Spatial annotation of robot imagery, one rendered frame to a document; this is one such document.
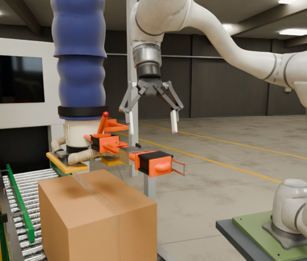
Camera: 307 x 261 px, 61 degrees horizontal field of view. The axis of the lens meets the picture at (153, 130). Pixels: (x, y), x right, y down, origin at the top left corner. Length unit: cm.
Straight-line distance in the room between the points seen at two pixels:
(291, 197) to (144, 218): 64
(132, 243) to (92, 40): 89
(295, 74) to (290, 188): 53
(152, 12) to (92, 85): 56
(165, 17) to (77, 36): 54
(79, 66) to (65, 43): 11
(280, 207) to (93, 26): 114
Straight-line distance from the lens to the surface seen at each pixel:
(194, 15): 78
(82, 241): 112
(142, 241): 126
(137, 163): 79
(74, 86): 119
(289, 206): 130
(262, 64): 103
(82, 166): 115
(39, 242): 186
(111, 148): 95
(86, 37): 119
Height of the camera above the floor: 146
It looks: 9 degrees down
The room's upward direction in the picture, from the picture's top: straight up
